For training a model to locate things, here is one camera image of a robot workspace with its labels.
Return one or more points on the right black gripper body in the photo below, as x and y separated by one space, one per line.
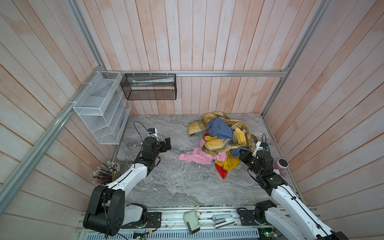
248 160

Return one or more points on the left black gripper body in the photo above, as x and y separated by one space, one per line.
161 146

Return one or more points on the yellow plaid cloth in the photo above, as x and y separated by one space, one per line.
199 126

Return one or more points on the blue checkered shirt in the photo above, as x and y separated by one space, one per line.
224 138

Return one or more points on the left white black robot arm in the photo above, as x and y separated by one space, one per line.
107 211

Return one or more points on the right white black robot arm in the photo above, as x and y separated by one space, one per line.
302 224

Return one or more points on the red cloth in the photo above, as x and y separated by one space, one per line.
222 172

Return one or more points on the pink cloth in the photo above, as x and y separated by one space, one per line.
200 157

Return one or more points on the pink cup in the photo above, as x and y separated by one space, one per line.
281 164

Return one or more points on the red pencil holder with pencils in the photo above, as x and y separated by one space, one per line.
106 174

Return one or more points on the black mesh basket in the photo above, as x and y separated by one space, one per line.
140 87

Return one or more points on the grey stapler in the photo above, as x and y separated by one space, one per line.
223 220

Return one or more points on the white green device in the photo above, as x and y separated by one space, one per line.
191 220

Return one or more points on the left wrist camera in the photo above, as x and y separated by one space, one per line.
152 132

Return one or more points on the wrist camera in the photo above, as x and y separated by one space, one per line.
260 146
152 132

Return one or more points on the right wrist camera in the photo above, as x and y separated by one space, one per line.
260 146

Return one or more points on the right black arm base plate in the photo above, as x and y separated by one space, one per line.
252 217

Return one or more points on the white wire mesh shelf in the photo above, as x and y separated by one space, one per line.
102 108

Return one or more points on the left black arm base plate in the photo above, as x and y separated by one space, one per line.
153 220

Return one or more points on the horizontal aluminium rail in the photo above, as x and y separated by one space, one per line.
209 73

